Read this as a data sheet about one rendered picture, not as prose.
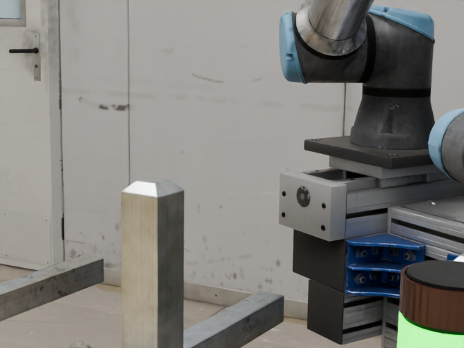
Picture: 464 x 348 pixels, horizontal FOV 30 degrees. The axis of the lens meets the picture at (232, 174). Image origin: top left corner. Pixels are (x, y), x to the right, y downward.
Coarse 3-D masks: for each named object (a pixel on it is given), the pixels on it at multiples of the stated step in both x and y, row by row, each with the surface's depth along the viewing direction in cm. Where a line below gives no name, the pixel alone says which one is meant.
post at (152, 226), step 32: (128, 192) 65; (160, 192) 64; (128, 224) 65; (160, 224) 64; (128, 256) 66; (160, 256) 65; (128, 288) 66; (160, 288) 65; (128, 320) 67; (160, 320) 66
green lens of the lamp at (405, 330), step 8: (400, 320) 50; (400, 328) 50; (408, 328) 49; (416, 328) 48; (400, 336) 50; (408, 336) 49; (416, 336) 48; (424, 336) 48; (432, 336) 47; (440, 336) 47; (448, 336) 47; (456, 336) 47; (400, 344) 50; (408, 344) 49; (416, 344) 48; (424, 344) 48; (432, 344) 47; (440, 344) 47; (448, 344) 47; (456, 344) 47
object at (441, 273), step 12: (420, 264) 51; (432, 264) 51; (444, 264) 51; (456, 264) 51; (408, 276) 49; (420, 276) 49; (432, 276) 49; (444, 276) 49; (456, 276) 49; (444, 288) 47; (456, 288) 47
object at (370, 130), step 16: (368, 96) 146; (384, 96) 143; (400, 96) 143; (416, 96) 143; (368, 112) 145; (384, 112) 143; (400, 112) 143; (416, 112) 143; (432, 112) 147; (352, 128) 149; (368, 128) 145; (384, 128) 143; (400, 128) 143; (416, 128) 143; (368, 144) 145; (384, 144) 143; (400, 144) 142; (416, 144) 143
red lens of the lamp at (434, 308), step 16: (400, 288) 50; (416, 288) 48; (432, 288) 47; (400, 304) 50; (416, 304) 48; (432, 304) 47; (448, 304) 47; (416, 320) 48; (432, 320) 47; (448, 320) 47
